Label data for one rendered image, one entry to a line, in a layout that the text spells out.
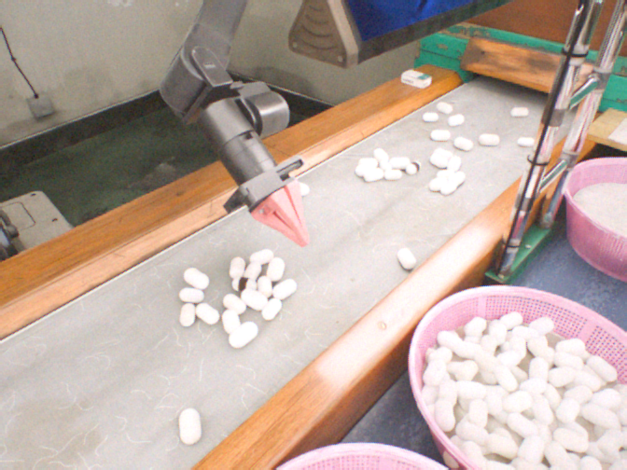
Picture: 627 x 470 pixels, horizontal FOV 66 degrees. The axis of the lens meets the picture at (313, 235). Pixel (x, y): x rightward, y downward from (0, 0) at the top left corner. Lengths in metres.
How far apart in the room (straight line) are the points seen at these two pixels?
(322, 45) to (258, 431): 0.37
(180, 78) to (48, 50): 2.08
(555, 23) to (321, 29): 0.81
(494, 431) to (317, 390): 0.19
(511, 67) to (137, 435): 1.01
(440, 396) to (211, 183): 0.49
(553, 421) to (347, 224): 0.38
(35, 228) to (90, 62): 1.56
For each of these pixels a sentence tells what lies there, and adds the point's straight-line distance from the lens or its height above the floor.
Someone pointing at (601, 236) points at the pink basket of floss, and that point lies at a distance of 0.83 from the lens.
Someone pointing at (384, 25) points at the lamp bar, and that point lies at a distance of 0.51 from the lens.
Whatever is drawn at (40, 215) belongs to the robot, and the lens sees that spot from 1.40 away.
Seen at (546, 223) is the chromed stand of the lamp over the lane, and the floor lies 0.73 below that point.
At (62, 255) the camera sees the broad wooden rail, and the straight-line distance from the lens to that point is 0.74.
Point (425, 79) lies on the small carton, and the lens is 1.19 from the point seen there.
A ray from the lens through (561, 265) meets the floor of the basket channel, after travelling 0.87.
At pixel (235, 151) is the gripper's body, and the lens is 0.59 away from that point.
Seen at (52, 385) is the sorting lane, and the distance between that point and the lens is 0.62.
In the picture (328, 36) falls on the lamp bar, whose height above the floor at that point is 1.07.
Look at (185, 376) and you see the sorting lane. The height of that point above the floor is 0.74.
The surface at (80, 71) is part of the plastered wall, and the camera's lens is 2.77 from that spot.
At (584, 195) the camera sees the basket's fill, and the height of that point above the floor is 0.73.
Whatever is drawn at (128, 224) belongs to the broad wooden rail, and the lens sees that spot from 0.76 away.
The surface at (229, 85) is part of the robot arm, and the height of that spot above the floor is 0.97.
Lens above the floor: 1.20
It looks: 39 degrees down
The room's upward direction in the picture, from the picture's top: straight up
